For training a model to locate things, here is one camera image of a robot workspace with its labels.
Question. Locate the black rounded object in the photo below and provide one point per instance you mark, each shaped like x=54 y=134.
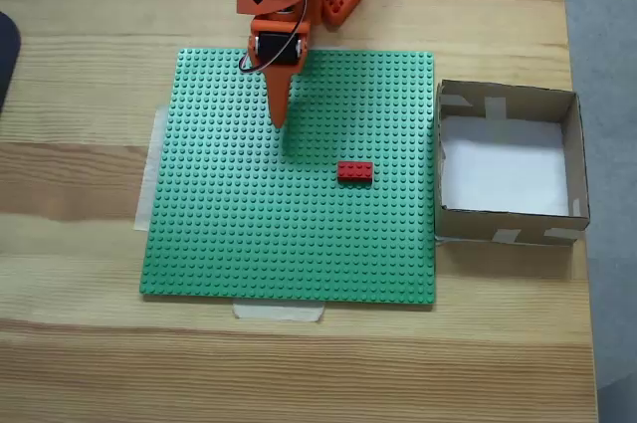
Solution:
x=7 y=60

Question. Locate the red lego block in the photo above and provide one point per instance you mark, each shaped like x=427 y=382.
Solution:
x=356 y=174

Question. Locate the cardboard box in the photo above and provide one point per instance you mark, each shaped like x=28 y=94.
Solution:
x=473 y=224

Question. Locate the white paper sheet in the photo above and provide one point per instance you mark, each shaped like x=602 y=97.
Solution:
x=507 y=169

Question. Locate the wide masking tape strip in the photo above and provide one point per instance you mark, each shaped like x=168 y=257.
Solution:
x=149 y=184

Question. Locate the green lego baseplate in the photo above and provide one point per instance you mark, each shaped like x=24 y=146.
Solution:
x=249 y=219

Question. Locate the medium masking tape strip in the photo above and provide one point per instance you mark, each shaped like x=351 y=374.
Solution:
x=278 y=312

